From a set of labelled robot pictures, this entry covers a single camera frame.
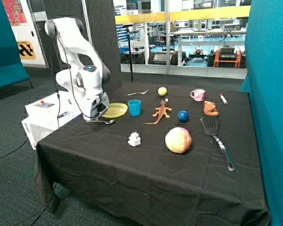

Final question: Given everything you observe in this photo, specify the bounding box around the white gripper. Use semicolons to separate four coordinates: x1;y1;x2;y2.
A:
81;92;109;121

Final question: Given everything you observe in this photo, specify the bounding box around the silver metal spoon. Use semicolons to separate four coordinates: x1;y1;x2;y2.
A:
86;118;115;125

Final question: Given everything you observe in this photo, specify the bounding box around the silver metal fork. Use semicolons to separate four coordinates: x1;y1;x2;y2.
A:
125;89;149;97

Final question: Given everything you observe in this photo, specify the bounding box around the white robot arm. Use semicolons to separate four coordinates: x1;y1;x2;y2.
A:
45;17;111;121

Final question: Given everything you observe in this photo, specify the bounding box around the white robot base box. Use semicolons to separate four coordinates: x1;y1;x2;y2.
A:
22;91;83;150

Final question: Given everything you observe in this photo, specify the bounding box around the yellow plastic plate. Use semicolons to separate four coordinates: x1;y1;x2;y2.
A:
103;103;128;118

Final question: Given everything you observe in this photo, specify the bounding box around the blue plastic cup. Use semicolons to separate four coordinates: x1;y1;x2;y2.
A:
128;99;141;117

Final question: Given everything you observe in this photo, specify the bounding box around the white power adapter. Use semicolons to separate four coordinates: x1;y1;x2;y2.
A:
128;131;141;146

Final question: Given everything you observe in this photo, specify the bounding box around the orange toy lizard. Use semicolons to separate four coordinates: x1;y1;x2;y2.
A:
144;100;172;125

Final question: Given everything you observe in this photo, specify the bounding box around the yellow tennis ball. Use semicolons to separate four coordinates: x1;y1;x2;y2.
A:
158;87;167;97

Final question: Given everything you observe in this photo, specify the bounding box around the black tablecloth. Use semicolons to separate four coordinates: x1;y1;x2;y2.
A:
34;82;271;226

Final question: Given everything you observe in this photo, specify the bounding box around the blue ball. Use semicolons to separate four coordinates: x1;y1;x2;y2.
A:
177;110;189;122

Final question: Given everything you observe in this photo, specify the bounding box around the black tripod stand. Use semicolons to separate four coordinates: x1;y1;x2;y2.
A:
122;23;135;82

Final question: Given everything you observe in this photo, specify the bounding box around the yellow pink plush ball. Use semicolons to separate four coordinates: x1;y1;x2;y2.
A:
165;127;192;153

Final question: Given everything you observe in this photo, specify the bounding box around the yellow black sign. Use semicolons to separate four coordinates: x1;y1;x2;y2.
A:
17;40;36;60

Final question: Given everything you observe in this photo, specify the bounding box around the dark grey acoustic panel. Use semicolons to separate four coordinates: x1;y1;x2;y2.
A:
29;0;123;101

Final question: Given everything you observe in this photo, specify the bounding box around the teal sofa left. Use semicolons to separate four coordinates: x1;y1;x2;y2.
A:
0;1;30;88

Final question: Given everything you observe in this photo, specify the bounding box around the pink mug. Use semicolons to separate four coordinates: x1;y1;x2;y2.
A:
190;89;206;102

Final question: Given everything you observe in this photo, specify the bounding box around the brown teddy bear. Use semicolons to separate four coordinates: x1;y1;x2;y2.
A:
204;101;219;117

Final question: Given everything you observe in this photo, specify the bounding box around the red white marker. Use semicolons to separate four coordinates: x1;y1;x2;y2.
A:
220;94;228;105

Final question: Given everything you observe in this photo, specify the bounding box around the red poster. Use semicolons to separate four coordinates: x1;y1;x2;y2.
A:
2;0;27;26

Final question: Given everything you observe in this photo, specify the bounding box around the orange black equipment rack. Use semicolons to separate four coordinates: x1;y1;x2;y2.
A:
213;46;241;68

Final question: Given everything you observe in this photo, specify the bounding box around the teal partition right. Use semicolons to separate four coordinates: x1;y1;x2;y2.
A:
241;0;283;226

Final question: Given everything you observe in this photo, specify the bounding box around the black floor cable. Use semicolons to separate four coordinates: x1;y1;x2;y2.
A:
0;138;29;163

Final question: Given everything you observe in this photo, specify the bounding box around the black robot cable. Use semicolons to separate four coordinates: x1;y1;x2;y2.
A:
50;23;90;129

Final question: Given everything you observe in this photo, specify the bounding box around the black spatula metal handle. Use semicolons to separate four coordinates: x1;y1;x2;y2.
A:
200;116;236;171

